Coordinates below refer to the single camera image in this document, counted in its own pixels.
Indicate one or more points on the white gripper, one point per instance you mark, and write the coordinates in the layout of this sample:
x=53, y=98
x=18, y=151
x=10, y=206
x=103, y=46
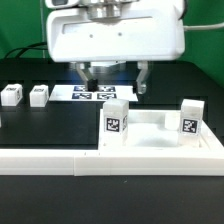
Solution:
x=149, y=33

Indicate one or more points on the white square tabletop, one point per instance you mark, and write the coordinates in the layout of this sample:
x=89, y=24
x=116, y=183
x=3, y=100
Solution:
x=156, y=131

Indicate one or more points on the white sheet with tags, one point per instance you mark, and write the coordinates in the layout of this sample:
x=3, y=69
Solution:
x=67, y=93

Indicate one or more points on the white L-shaped obstacle fence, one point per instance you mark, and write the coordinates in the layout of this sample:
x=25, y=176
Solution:
x=110, y=163

